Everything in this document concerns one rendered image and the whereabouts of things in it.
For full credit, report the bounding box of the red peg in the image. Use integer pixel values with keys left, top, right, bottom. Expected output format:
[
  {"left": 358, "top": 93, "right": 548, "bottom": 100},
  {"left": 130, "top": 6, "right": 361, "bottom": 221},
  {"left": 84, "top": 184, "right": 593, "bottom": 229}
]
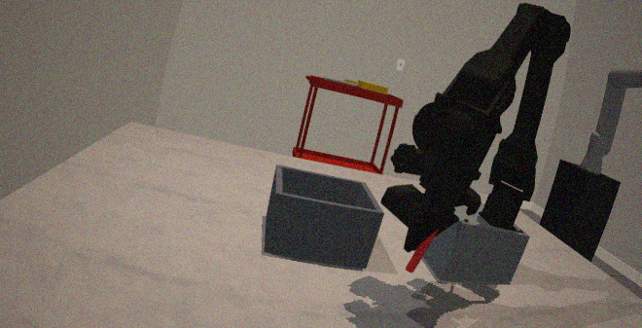
[{"left": 405, "top": 229, "right": 439, "bottom": 273}]

